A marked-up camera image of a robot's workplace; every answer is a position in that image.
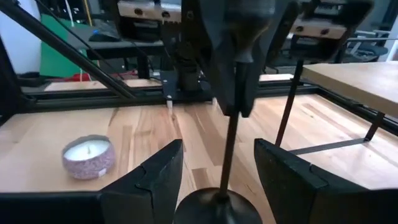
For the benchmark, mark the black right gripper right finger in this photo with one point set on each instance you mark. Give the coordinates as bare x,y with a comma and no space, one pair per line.
289,193

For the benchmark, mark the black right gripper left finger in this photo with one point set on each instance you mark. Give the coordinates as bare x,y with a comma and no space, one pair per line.
155,199

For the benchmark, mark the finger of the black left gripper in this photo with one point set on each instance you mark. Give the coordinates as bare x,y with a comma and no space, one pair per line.
252,87
220,62

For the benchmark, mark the medium black candlestick holder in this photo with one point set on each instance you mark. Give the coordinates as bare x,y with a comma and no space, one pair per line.
217,208

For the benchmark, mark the white candle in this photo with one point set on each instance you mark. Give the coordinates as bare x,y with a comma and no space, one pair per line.
88,155

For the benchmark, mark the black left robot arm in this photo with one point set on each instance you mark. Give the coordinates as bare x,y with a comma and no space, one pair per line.
186,68

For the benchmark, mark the black background desk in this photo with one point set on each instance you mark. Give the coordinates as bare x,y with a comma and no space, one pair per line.
124,48

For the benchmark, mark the green board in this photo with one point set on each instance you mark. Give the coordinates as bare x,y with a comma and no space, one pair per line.
56,59

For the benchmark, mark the wooden shelf with black legs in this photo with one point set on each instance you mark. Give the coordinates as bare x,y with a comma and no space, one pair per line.
357,84

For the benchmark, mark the black office chair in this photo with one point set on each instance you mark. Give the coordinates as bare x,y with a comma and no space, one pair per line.
367,49

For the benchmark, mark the black metal table frame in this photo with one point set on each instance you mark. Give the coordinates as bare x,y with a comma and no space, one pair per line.
93,99

